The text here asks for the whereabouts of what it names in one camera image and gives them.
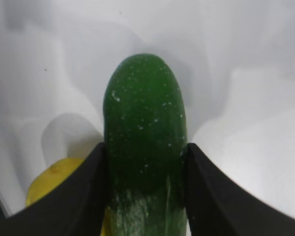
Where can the green cucumber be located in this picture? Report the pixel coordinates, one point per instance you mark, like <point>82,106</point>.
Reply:
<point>146,145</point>

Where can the yellow lemon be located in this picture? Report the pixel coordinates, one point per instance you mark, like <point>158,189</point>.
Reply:
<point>51,182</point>

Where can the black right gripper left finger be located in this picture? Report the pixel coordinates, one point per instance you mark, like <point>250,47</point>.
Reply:
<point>28,223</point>

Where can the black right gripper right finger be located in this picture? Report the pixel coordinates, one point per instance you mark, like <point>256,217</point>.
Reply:
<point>217,206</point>

